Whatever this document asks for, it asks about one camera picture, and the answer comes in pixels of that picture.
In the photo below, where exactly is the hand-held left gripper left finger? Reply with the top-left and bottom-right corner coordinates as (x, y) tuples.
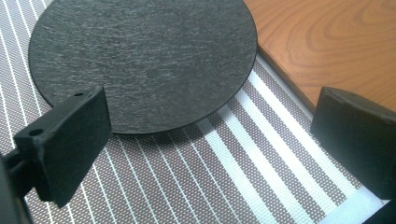
(12, 86), (113, 209)

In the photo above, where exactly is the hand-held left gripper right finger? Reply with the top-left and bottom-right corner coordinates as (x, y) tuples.
(310, 86), (396, 201)

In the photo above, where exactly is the round black slate plate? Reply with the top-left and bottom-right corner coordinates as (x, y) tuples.
(28, 0), (259, 135)

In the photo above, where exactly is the striped woven placemat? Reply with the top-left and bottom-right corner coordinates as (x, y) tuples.
(0, 0), (390, 224)

